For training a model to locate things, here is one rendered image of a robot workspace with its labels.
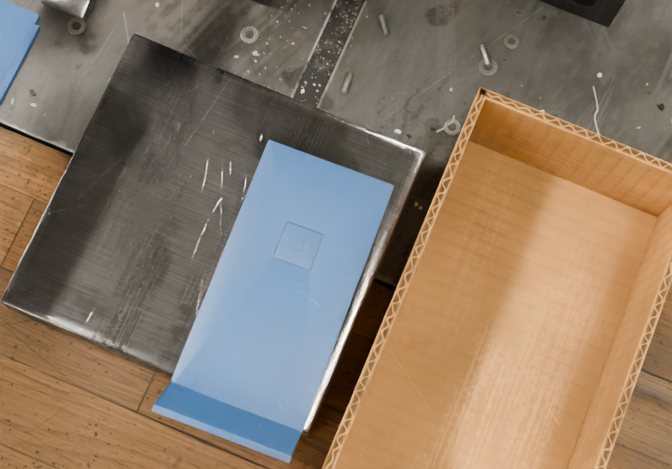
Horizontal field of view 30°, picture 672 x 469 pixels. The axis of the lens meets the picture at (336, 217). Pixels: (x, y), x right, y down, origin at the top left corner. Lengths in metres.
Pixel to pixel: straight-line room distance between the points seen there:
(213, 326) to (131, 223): 0.07
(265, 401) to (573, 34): 0.27
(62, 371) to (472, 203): 0.23
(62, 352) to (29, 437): 0.05
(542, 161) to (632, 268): 0.07
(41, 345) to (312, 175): 0.17
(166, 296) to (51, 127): 0.12
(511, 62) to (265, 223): 0.17
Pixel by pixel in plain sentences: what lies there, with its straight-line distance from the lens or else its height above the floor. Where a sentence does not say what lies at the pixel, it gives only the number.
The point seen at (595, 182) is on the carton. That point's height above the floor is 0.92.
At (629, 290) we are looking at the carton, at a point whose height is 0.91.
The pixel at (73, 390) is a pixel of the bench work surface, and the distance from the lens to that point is 0.66.
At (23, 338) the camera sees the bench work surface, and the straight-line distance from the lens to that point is 0.67.
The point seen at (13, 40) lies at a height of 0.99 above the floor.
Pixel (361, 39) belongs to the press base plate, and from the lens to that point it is 0.71.
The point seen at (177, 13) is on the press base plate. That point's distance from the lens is 0.71.
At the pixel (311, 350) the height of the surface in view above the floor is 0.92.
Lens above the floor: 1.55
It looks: 75 degrees down
